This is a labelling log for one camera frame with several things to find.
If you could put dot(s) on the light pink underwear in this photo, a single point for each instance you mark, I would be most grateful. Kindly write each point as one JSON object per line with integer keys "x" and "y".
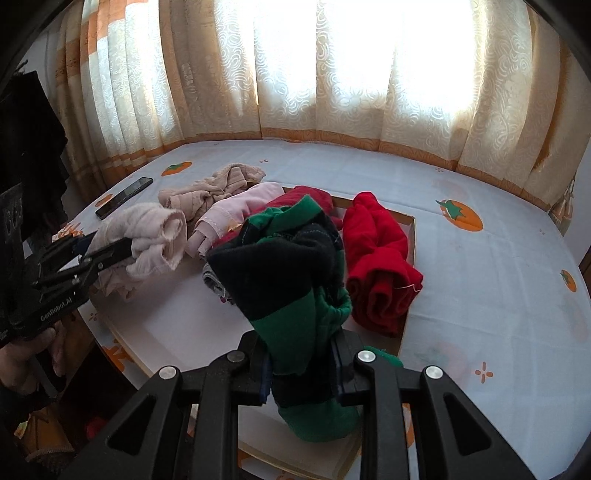
{"x": 231, "y": 217}

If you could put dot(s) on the shallow cardboard tray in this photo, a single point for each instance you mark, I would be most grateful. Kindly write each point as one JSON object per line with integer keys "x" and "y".
{"x": 184, "y": 314}

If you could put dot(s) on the green black striped underwear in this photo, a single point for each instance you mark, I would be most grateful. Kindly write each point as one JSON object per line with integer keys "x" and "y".
{"x": 286, "y": 277}

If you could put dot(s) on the dark wooden drawer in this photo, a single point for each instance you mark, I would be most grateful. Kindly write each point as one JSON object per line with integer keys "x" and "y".
{"x": 74, "y": 397}

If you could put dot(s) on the black hanging jacket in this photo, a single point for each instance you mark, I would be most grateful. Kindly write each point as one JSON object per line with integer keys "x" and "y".
{"x": 27, "y": 138}

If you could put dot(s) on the beige ribbed underwear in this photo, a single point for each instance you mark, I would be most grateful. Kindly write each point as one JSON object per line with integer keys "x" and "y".
{"x": 203, "y": 194}

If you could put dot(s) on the grey striped underwear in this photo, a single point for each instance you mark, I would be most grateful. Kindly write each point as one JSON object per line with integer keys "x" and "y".
{"x": 214, "y": 284}

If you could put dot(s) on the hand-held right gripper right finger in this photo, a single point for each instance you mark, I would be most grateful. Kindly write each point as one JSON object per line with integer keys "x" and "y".
{"x": 344, "y": 369}

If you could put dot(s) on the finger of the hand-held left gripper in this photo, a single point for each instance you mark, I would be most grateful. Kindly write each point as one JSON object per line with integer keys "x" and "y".
{"x": 113, "y": 251}
{"x": 69, "y": 247}

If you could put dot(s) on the maroon underwear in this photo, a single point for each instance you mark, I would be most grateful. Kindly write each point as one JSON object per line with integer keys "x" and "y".
{"x": 300, "y": 194}

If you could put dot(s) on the curtain tassel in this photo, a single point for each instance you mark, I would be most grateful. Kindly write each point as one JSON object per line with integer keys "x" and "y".
{"x": 565, "y": 203}

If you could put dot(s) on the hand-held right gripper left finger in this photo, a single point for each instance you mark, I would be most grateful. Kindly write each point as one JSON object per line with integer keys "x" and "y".
{"x": 256, "y": 369}

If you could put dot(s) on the persimmon print tablecloth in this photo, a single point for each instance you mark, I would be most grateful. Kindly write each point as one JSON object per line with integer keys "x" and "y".
{"x": 485, "y": 277}

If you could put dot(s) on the cream orange patterned curtain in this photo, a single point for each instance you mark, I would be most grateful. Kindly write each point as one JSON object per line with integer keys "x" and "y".
{"x": 323, "y": 92}

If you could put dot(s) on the brown patterned cloth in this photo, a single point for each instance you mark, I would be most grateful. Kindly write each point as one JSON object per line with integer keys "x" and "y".
{"x": 41, "y": 438}

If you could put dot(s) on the person's left hand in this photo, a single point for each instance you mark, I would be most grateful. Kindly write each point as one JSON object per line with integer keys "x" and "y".
{"x": 27, "y": 360}

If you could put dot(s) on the black smartphone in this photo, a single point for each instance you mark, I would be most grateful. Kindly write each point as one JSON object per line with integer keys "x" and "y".
{"x": 124, "y": 197}

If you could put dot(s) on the bright red underwear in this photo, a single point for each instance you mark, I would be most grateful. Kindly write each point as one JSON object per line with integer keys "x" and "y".
{"x": 378, "y": 267}

